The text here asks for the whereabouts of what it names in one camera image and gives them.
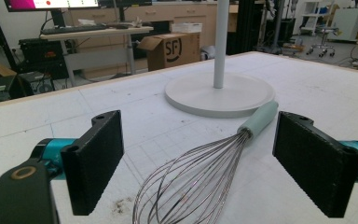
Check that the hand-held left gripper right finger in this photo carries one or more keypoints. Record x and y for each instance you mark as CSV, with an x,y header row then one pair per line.
x,y
313,161

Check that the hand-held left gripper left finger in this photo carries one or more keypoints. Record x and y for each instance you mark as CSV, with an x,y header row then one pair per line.
x,y
90,161

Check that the wooden desk with metal legs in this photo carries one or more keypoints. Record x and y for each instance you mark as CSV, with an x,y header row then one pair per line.
x,y
99,46

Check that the white shelf unit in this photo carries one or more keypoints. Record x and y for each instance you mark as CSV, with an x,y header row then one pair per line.
x,y
313,15

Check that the white flat box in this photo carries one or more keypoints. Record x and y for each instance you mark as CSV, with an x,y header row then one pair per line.
x,y
186,27

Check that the computer monitor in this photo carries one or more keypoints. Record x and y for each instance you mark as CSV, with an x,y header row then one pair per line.
x,y
51,4

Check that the black keyboard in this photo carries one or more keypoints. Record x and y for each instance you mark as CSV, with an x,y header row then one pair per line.
x,y
74,29

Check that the rolling stool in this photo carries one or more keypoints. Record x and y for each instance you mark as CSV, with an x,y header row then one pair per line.
x,y
322,43

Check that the white lamp stand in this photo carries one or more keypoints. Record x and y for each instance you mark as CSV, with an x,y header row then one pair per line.
x,y
220,90

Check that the cardboard box with black logo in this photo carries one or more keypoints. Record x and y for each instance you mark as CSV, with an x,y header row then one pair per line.
x,y
171,49

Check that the black equipment case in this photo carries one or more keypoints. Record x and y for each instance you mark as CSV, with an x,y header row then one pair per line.
x,y
40,56

